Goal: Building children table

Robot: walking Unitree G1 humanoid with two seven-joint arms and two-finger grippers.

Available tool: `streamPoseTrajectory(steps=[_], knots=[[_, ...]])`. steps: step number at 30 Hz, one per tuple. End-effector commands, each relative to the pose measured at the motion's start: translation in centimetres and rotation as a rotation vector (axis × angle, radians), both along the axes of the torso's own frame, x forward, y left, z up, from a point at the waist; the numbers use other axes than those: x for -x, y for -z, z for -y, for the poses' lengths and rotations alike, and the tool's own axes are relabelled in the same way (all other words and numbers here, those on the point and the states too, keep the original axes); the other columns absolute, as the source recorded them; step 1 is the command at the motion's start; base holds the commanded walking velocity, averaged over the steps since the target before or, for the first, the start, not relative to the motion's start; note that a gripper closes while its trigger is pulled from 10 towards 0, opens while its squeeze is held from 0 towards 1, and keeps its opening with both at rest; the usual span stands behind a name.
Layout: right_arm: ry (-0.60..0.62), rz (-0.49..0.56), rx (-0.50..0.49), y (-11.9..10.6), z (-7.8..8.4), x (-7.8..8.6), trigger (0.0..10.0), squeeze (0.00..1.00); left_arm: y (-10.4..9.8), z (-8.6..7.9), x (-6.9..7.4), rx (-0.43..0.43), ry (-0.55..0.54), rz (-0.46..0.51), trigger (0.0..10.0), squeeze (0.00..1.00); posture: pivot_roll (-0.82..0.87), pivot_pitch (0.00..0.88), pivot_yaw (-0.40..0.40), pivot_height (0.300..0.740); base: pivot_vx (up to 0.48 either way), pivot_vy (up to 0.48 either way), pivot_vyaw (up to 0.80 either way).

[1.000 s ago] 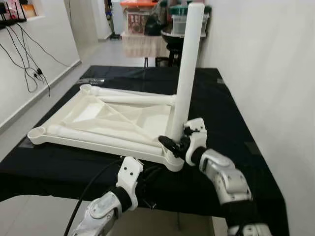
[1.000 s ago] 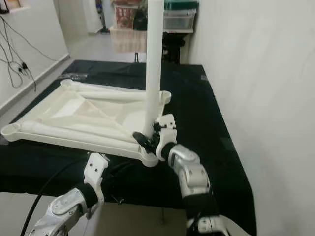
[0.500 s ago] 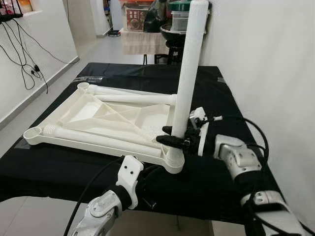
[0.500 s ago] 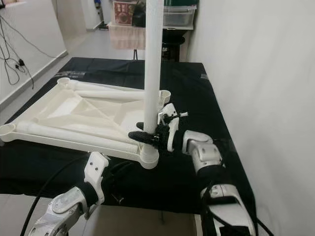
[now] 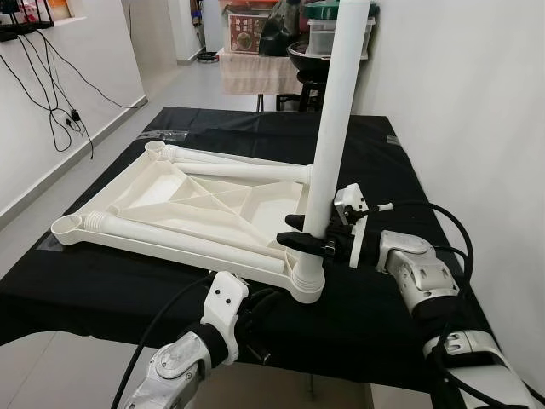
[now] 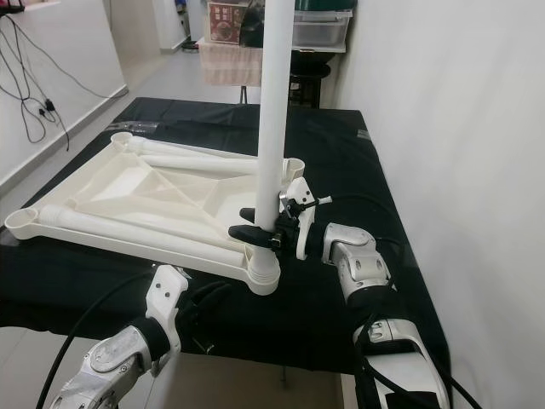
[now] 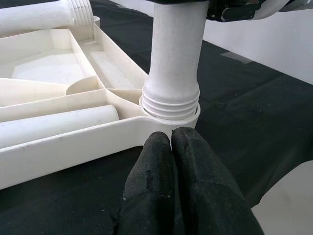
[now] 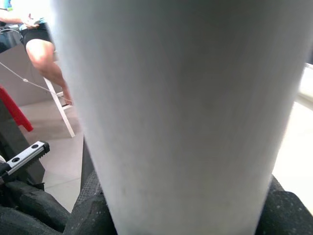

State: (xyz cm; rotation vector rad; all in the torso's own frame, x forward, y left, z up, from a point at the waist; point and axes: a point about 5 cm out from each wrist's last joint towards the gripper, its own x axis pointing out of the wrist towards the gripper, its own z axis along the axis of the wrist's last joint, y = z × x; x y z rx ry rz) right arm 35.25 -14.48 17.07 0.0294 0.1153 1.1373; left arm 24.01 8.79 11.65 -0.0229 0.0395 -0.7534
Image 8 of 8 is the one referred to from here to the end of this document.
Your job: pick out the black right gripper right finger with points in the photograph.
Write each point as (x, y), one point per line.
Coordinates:
(286, 215)

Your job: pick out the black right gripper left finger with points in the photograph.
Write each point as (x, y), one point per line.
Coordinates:
(90, 215)

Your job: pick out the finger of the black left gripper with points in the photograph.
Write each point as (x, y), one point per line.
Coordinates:
(22, 225)
(41, 208)

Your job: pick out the white plastic table leg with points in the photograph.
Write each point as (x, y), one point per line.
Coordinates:
(171, 98)

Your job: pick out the dark grey panel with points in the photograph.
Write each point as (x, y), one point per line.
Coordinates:
(14, 137)

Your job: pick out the red plastic object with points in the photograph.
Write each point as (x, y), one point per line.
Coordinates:
(14, 110)

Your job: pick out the white chair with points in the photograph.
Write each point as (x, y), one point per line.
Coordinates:
(61, 110)

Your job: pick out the seated person in black shorts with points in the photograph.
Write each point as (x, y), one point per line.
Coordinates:
(41, 54)

